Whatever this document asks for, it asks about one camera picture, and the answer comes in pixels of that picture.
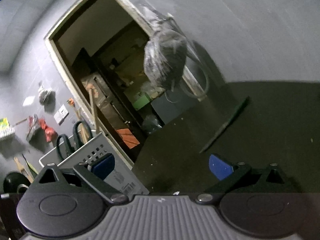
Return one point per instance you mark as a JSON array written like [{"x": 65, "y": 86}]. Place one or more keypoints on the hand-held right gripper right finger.
[{"x": 220, "y": 167}]

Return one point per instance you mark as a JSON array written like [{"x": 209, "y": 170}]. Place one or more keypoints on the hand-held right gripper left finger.
[{"x": 103, "y": 166}]

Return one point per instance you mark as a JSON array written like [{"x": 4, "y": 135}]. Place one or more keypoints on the grey perforated utensil basket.
[{"x": 97, "y": 146}]

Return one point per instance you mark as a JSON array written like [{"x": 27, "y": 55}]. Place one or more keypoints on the wooden chopstick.
[
  {"x": 80, "y": 125},
  {"x": 94, "y": 110}
]

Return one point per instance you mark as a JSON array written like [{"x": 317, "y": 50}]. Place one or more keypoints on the yellow jerry can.
[{"x": 128, "y": 138}]

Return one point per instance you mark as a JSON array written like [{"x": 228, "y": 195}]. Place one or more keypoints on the red plastic bag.
[
  {"x": 42, "y": 124},
  {"x": 50, "y": 135}
]

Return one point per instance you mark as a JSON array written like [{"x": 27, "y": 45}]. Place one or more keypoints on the orange hanging gadget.
[{"x": 71, "y": 102}]

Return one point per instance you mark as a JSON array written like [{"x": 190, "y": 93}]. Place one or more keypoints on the green box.
[{"x": 142, "y": 102}]

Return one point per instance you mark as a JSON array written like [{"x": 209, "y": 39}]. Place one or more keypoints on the dark grey cabinet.
[{"x": 172, "y": 107}]

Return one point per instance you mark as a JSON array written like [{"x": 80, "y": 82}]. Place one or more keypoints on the hanging clear packet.
[{"x": 33, "y": 128}]

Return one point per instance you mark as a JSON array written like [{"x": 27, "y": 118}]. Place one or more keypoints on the wooden spatula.
[{"x": 23, "y": 170}]

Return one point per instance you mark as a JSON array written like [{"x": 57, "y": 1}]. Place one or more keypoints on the dark hanging bag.
[{"x": 46, "y": 95}]

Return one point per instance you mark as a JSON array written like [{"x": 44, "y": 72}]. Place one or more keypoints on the black pan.
[{"x": 12, "y": 181}]

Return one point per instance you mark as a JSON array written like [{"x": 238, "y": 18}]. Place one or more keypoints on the wooden storage shelves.
[{"x": 130, "y": 62}]

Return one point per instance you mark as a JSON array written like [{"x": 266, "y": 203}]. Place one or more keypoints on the plastic bag of dark contents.
[{"x": 165, "y": 55}]

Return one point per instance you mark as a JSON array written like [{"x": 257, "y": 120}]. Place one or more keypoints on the white wall switch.
[{"x": 61, "y": 115}]

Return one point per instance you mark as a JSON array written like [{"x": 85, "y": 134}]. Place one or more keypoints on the white wall rack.
[{"x": 6, "y": 130}]

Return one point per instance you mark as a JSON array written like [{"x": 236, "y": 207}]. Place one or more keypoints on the white door frame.
[{"x": 62, "y": 62}]

